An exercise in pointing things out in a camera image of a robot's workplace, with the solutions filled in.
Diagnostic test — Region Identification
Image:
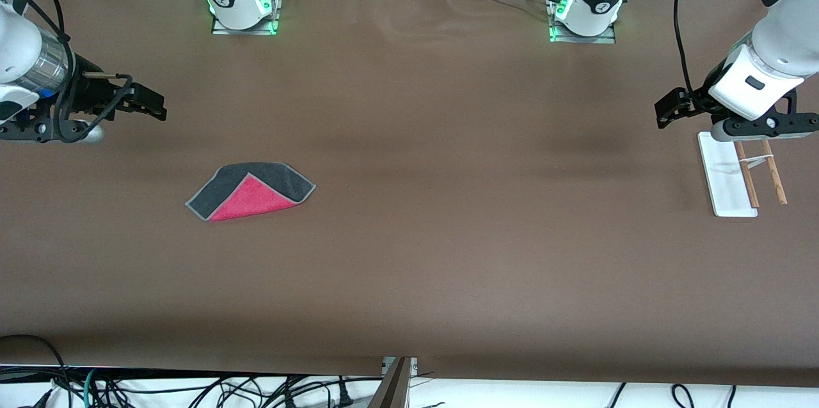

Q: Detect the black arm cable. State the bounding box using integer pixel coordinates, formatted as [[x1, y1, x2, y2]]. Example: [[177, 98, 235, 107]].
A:
[[673, 0, 706, 97], [0, 0, 133, 144]]

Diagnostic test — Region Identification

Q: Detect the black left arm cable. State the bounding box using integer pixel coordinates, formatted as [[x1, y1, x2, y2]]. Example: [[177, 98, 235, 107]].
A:
[[673, 0, 706, 97]]

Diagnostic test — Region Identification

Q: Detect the brown table cover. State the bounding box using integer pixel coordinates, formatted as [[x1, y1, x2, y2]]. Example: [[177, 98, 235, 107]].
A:
[[0, 0, 819, 388]]

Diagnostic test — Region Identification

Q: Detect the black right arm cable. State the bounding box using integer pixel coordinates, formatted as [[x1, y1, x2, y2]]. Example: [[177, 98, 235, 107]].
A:
[[0, 0, 133, 144]]

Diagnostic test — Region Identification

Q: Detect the grey and pink towel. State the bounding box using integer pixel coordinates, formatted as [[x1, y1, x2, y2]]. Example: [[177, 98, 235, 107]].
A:
[[185, 162, 317, 222]]

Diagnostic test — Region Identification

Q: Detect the white rack base plate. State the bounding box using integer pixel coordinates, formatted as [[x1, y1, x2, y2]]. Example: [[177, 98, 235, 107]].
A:
[[697, 132, 758, 218]]

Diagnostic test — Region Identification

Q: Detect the black cable with plug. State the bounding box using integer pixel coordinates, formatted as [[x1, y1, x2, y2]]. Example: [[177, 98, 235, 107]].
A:
[[331, 377, 354, 408]]

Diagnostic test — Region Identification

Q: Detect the teal floor cable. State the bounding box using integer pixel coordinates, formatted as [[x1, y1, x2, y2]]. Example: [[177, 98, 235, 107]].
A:
[[82, 368, 103, 408]]

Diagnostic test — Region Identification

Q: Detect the wooden chopsticks pair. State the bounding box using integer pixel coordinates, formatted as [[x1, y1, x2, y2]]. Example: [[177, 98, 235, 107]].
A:
[[760, 138, 788, 205]]

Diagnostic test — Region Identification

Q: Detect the thick black floor cable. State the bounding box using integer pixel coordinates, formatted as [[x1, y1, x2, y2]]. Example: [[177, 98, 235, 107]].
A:
[[0, 334, 71, 396]]

